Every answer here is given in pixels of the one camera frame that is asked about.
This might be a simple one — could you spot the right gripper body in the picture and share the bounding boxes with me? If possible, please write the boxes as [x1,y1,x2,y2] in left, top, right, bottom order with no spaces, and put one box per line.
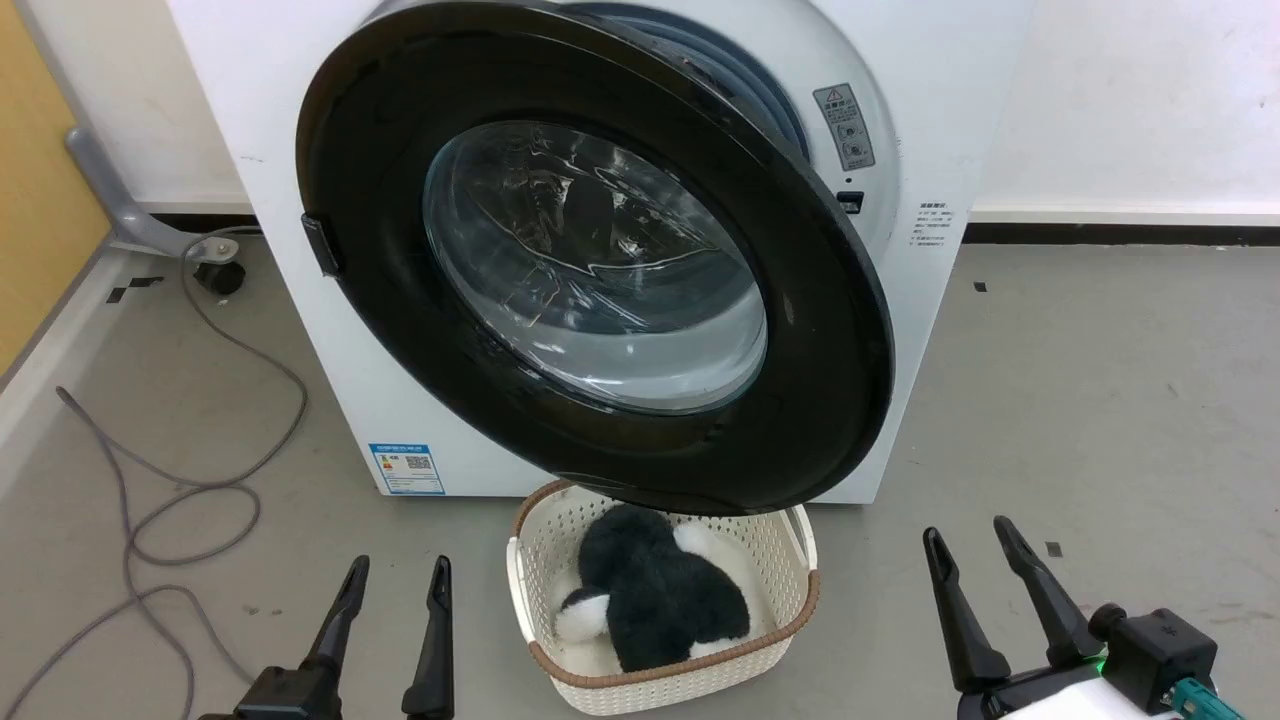
[956,655,1143,720]

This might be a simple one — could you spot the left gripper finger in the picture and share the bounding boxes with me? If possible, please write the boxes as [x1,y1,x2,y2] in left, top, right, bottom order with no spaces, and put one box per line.
[402,555,457,719]
[298,555,371,693]

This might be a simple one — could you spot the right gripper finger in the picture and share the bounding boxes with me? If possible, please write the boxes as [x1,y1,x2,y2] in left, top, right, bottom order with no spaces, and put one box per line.
[993,516,1105,669]
[922,527,1013,693]

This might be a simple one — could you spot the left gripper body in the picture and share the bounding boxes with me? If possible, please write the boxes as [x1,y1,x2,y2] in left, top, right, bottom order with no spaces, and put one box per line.
[198,666,343,720]

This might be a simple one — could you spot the white front-load washing machine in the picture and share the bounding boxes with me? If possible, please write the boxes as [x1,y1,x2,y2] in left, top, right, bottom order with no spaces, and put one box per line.
[165,0,1037,506]

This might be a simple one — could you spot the black round washer door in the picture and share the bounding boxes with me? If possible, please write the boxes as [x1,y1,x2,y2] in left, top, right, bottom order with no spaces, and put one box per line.
[296,0,895,517]

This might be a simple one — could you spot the blue energy label sticker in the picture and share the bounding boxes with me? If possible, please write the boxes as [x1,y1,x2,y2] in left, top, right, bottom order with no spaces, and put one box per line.
[368,443,447,497]

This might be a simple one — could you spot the cream plastic laundry basket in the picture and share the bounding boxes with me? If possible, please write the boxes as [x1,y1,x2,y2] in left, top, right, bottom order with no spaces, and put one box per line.
[506,479,822,717]

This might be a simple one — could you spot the black and white plush toy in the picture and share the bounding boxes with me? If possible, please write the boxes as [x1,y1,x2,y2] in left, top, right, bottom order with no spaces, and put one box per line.
[553,503,762,674]

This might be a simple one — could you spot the grey stand leg with caster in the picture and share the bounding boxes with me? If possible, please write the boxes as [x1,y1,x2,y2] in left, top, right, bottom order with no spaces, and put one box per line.
[65,125,247,297]

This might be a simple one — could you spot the grey warning sticker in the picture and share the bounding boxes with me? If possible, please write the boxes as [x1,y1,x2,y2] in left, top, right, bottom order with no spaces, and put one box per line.
[812,83,878,173]

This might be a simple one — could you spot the yellow wooden panel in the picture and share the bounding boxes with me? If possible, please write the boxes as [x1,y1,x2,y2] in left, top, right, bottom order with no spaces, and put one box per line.
[0,0,112,377]

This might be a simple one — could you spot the teal cable connector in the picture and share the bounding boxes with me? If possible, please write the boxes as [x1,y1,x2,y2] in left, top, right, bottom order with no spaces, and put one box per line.
[1170,677,1247,720]

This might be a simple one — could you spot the grey floor cable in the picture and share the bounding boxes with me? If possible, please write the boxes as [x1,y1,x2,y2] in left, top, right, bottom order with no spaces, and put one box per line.
[0,225,310,720]

